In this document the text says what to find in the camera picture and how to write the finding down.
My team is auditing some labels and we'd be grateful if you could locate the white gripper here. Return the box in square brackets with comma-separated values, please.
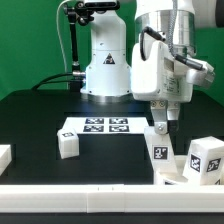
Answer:
[131, 41, 193, 135]

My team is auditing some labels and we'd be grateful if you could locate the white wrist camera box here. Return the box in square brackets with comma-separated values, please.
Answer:
[186, 59, 215, 88]

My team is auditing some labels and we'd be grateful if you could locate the white front fence bar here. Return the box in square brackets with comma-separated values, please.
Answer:
[0, 185, 224, 213]

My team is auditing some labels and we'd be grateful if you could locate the white left fence bar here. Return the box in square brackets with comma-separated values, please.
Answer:
[0, 145, 12, 176]

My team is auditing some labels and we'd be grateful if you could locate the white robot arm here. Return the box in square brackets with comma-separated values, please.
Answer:
[82, 0, 224, 135]

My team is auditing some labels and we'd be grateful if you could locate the black cable bundle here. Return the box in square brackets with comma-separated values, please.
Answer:
[31, 73, 86, 91]

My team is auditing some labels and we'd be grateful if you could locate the white fence bar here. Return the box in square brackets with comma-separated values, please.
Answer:
[0, 145, 12, 176]
[0, 185, 224, 213]

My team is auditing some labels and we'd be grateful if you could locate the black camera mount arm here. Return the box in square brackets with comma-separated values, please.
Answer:
[64, 1, 93, 79]

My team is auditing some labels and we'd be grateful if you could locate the white round stool seat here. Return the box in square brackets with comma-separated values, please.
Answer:
[153, 154, 224, 186]

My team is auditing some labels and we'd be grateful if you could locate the white marker sheet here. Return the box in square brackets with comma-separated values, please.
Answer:
[60, 117, 148, 135]

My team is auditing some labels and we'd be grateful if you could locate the white cable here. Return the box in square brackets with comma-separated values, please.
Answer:
[55, 0, 73, 73]

